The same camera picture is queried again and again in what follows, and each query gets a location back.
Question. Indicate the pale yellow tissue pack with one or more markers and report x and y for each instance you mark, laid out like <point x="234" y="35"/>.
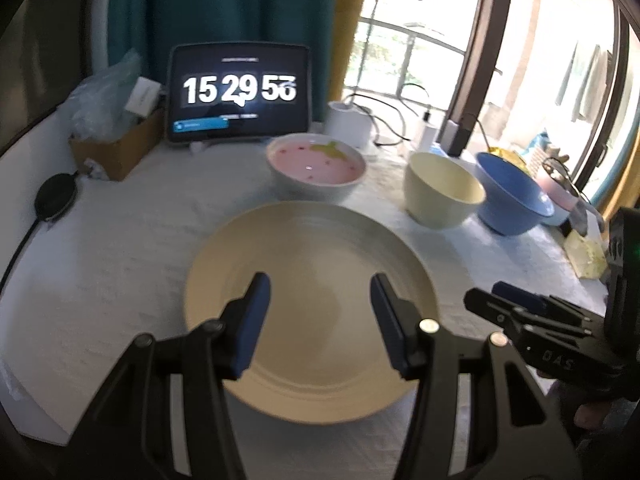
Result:
<point x="585" y="255"/>

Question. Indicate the white textured tablecloth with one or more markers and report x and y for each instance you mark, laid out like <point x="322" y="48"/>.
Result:
<point x="140" y="260"/>

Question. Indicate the beige bowl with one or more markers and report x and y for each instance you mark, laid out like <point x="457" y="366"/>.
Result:
<point x="440" y="185"/>

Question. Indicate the clear plastic bag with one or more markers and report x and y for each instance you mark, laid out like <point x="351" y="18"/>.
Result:
<point x="100" y="100"/>

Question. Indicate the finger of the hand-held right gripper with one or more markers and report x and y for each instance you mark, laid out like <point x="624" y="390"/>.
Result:
<point x="520" y="295"/>
<point x="492" y="307"/>

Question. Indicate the beige plate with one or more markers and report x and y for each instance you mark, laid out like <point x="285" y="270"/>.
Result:
<point x="310" y="260"/>

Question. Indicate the grey-green hanging towel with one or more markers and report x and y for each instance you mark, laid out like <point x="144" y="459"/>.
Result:
<point x="585" y="85"/>

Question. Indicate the white desk lamp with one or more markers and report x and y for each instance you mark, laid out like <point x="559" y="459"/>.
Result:
<point x="350" y="125"/>

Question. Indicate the dark sliding door frame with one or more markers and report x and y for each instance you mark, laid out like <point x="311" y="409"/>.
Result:
<point x="480" y="50"/>

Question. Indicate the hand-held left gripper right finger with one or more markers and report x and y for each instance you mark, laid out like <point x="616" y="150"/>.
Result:
<point x="387" y="320"/>

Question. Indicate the small white box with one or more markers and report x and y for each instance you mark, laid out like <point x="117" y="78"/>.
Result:
<point x="142" y="96"/>

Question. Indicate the pink and white electric pot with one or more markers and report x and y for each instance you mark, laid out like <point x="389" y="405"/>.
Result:
<point x="560" y="195"/>

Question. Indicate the white charger plug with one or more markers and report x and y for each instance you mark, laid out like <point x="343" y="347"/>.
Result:
<point x="427" y="135"/>

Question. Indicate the black charger plug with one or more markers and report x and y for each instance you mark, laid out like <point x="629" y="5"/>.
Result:
<point x="455" y="140"/>

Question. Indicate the yellow packet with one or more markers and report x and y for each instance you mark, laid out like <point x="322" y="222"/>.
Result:
<point x="510" y="157"/>

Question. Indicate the balcony railing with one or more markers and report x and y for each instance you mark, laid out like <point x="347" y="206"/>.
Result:
<point x="425" y="32"/>

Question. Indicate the cardboard box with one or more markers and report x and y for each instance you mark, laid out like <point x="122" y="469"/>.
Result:
<point x="120" y="152"/>

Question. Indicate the pink strawberry pattern bowl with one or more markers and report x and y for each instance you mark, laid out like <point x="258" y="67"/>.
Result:
<point x="315" y="165"/>

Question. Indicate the person's right hand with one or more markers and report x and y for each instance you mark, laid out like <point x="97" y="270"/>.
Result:
<point x="592" y="415"/>

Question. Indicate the yellow curtain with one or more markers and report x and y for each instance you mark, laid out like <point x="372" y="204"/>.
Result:
<point x="620" y="195"/>
<point x="347" y="35"/>

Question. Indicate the teal curtain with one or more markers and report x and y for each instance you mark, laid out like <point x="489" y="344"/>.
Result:
<point x="225" y="0"/>

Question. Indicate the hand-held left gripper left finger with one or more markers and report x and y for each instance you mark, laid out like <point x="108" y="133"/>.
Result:
<point x="252" y="320"/>

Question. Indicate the blue bowl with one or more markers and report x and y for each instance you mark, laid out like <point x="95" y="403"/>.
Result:
<point x="510" y="195"/>

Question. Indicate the tablet with clock display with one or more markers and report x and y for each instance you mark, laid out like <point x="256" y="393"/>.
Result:
<point x="240" y="90"/>

